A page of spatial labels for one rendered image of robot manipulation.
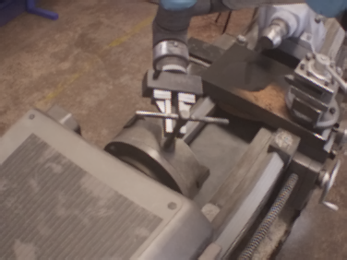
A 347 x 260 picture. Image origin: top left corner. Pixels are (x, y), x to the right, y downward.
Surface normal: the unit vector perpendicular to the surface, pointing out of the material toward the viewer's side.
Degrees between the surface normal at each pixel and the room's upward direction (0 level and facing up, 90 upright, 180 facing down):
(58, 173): 0
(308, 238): 0
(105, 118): 0
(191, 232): 45
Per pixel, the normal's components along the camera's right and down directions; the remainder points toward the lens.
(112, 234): 0.05, -0.69
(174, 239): 0.63, -0.19
